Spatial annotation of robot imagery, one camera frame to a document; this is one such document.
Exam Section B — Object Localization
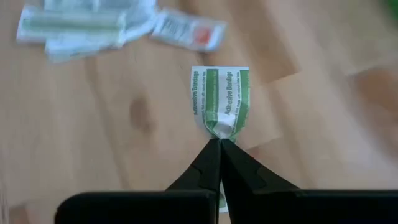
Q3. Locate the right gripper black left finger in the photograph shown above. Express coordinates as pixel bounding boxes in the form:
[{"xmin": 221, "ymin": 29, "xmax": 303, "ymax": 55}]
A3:
[{"xmin": 55, "ymin": 139, "xmax": 221, "ymax": 224}]

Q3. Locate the white square pad packet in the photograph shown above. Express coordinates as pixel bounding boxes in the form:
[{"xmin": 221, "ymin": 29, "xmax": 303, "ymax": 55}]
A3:
[{"xmin": 118, "ymin": 0, "xmax": 159, "ymax": 43}]

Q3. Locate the red printed square pad packet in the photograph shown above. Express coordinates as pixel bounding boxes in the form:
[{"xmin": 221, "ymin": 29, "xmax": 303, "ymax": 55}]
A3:
[{"xmin": 150, "ymin": 7, "xmax": 228, "ymax": 53}]

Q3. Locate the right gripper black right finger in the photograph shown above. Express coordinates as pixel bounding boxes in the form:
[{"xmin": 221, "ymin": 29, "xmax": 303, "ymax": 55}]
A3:
[{"xmin": 221, "ymin": 139, "xmax": 398, "ymax": 224}]

